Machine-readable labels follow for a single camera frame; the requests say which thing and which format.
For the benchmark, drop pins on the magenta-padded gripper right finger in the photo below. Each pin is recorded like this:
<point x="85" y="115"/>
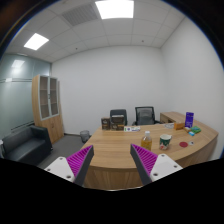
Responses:
<point x="163" y="165"/>

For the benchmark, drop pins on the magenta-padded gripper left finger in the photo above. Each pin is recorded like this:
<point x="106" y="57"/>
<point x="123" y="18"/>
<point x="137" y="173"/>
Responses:
<point x="61" y="166"/>

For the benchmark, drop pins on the yellow drink bottle white cap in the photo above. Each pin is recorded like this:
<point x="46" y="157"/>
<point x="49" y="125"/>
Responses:
<point x="146" y="142"/>

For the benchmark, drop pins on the green floral mug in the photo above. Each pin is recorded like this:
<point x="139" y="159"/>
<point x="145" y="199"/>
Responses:
<point x="165" y="142"/>

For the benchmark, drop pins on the flat round red coaster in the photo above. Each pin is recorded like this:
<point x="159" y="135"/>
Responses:
<point x="183" y="144"/>

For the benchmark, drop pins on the small white round disc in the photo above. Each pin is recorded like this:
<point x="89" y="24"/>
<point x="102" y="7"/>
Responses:
<point x="191" y="143"/>

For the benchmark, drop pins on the grey mesh waste bin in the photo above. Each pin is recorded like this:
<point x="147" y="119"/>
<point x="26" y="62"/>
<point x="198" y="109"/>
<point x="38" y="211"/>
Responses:
<point x="85" y="136"/>

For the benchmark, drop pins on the round grey plate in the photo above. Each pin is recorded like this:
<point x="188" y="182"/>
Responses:
<point x="169" y="125"/>

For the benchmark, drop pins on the wooden glass-door shelf cabinet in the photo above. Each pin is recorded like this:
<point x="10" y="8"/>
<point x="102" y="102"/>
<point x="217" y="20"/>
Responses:
<point x="53" y="126"/>

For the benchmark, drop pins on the black leather sofa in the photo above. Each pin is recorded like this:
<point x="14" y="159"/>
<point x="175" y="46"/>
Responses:
<point x="26" y="143"/>

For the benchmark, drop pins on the small blue pack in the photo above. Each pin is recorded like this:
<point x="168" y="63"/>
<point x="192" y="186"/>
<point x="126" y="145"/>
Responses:
<point x="191" y="133"/>

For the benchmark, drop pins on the orange wooden tissue box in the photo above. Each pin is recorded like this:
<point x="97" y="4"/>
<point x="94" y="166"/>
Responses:
<point x="179" y="125"/>

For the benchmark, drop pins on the small tan box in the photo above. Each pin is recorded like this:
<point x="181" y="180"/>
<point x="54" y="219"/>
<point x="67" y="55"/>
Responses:
<point x="187" y="129"/>

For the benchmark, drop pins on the white printed leaflet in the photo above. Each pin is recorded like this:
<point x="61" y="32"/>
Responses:
<point x="132" y="128"/>

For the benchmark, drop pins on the wooden side cabinet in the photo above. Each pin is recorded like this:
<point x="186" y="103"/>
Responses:
<point x="170" y="116"/>

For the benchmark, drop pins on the black mesh office chair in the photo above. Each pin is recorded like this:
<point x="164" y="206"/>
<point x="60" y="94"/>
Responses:
<point x="145" y="116"/>

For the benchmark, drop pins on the purple standing pouch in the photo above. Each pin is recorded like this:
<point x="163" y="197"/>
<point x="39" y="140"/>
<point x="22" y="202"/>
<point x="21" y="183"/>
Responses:
<point x="189" y="119"/>

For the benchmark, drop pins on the small dark brown box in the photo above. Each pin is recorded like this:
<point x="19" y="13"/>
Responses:
<point x="105" y="123"/>

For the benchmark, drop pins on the large dark brown box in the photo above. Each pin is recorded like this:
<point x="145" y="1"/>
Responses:
<point x="117" y="122"/>

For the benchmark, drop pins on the black padded office chair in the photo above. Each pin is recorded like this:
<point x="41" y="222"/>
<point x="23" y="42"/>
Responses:
<point x="119" y="112"/>

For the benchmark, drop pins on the small ceiling light panel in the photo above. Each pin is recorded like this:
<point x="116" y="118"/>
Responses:
<point x="36" y="41"/>

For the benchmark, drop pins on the ceiling air vent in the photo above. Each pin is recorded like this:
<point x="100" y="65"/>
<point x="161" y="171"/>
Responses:
<point x="80" y="14"/>

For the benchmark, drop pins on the large ceiling light panel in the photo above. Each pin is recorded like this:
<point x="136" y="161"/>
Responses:
<point x="115" y="9"/>

